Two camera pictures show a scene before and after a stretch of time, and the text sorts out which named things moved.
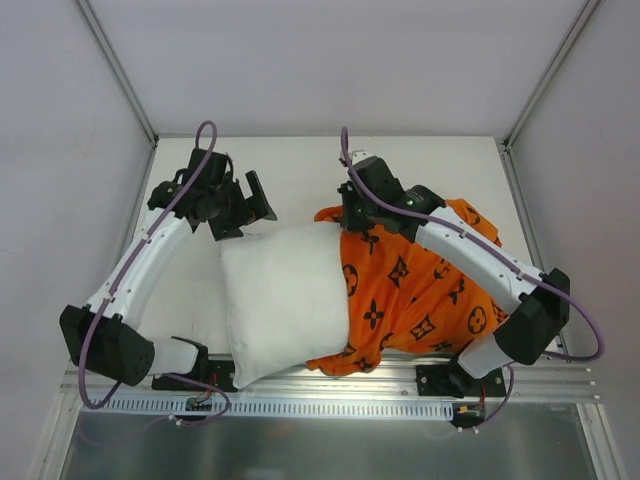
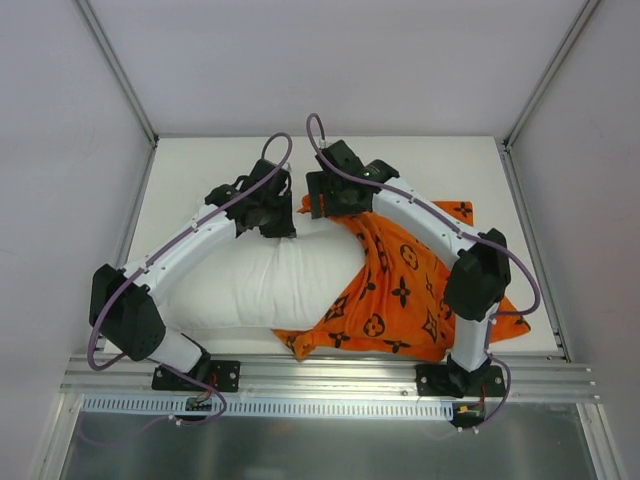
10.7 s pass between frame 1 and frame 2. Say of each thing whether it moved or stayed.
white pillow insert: moved
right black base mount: stayed
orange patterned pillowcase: moved
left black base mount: stayed
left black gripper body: moved
